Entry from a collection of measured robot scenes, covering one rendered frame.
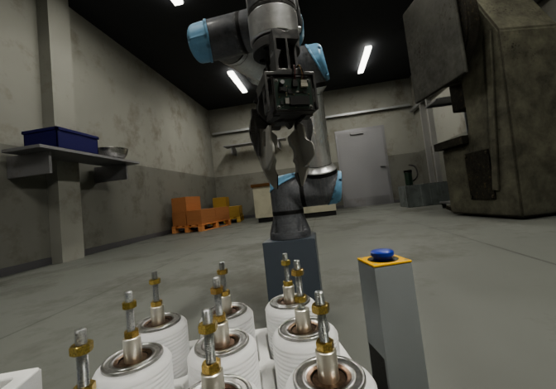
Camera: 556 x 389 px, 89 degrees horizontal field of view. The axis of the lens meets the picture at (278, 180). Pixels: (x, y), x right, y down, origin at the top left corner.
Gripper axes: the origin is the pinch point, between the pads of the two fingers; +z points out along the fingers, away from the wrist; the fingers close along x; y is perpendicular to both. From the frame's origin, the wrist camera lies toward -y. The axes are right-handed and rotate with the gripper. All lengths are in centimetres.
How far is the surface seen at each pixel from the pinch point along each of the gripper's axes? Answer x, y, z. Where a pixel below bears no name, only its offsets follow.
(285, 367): -4.1, 3.5, 25.2
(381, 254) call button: 16.7, -3.0, 14.5
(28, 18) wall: -192, -331, -235
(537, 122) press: 295, -153, -42
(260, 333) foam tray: -4.1, -16.8, 29.3
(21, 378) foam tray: -46, -20, 29
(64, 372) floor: -58, -61, 48
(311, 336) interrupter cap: -0.1, 4.0, 21.8
